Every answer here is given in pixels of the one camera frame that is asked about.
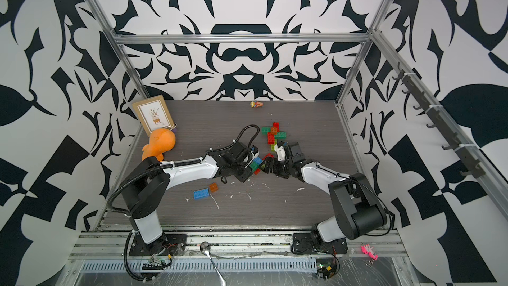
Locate red lego brick top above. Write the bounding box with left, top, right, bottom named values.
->
left=263, top=153, right=274, bottom=160

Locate dark green lego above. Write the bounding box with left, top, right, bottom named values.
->
left=261, top=127, right=271, bottom=135
left=250, top=162, right=259, bottom=172
left=274, top=132, right=287, bottom=140

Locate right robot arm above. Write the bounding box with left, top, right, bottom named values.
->
left=261, top=142, right=391, bottom=255

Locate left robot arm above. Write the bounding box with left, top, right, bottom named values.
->
left=106, top=124, right=261, bottom=283

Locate small toy figure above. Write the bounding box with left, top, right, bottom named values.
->
left=250, top=101, right=263, bottom=108

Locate orange whale plush toy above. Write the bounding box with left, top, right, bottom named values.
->
left=142, top=128, right=176, bottom=162

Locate metal spoon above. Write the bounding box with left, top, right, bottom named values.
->
left=200, top=241, right=227, bottom=286

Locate framed plant picture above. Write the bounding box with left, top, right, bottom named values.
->
left=132, top=95, right=176, bottom=136

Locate pink clip toy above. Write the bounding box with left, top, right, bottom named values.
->
left=361, top=244, right=378, bottom=261

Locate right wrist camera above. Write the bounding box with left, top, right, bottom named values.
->
left=274, top=146, right=286, bottom=162

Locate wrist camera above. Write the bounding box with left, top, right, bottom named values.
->
left=274, top=146, right=286, bottom=162
left=250, top=145, right=259, bottom=158

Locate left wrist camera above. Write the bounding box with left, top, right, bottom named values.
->
left=250, top=145, right=259, bottom=158

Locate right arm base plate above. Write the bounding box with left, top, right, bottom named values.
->
left=291, top=231, right=348, bottom=255

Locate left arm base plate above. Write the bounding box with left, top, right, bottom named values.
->
left=128, top=234, right=188, bottom=257

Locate wall hook rack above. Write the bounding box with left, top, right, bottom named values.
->
left=393, top=63, right=487, bottom=179

